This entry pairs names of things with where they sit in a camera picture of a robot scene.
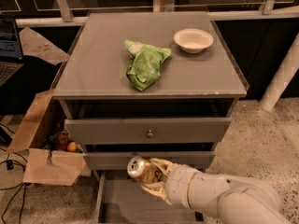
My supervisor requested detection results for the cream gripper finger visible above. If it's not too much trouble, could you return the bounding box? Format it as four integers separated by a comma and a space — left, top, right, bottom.
150, 158, 178, 175
141, 182, 170, 204

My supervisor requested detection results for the orange soda can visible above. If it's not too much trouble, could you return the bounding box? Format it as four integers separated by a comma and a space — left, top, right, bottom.
127, 156, 164, 184

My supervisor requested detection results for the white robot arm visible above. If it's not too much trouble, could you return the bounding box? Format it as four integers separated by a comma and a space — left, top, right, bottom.
127, 158, 291, 224

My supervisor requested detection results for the grey bottom drawer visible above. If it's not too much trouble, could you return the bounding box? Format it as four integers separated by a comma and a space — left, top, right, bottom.
93, 170, 208, 224

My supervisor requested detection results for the grey drawer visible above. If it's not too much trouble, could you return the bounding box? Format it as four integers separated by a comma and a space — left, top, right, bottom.
83, 151, 215, 170
93, 170, 208, 224
65, 118, 231, 145

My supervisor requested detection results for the grey top drawer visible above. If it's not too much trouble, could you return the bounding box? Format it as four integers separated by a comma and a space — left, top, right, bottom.
65, 118, 231, 145

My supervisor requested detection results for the grey middle drawer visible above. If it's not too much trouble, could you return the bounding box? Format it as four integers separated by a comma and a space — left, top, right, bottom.
83, 151, 215, 170

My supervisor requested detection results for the grey drawer cabinet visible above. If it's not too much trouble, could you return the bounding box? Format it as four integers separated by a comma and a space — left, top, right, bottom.
50, 10, 250, 224

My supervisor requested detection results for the orange fruit in box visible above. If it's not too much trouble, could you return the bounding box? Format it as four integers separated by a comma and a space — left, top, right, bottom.
67, 142, 78, 152

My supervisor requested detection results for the green chip bag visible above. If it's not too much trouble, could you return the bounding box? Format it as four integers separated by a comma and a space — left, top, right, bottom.
124, 39, 171, 91

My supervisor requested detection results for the dark jar in box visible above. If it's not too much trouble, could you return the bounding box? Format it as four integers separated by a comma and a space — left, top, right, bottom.
55, 131, 68, 150

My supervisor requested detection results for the brown cardboard box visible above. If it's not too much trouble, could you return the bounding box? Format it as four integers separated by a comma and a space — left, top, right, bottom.
7, 89, 91, 186

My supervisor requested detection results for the white paper bowl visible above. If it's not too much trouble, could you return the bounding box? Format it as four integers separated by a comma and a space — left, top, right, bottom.
174, 29, 214, 54

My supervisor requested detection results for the cardboard sheet piece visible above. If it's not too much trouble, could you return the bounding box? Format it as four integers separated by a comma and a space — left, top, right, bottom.
20, 27, 69, 65

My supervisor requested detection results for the metal window railing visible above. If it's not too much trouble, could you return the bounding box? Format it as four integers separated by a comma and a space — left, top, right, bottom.
0, 0, 299, 28

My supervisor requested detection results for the open laptop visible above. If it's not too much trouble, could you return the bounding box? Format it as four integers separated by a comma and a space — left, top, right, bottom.
0, 15, 23, 86

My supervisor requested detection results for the black floor cable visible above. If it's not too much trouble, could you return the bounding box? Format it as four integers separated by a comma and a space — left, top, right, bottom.
0, 121, 30, 224

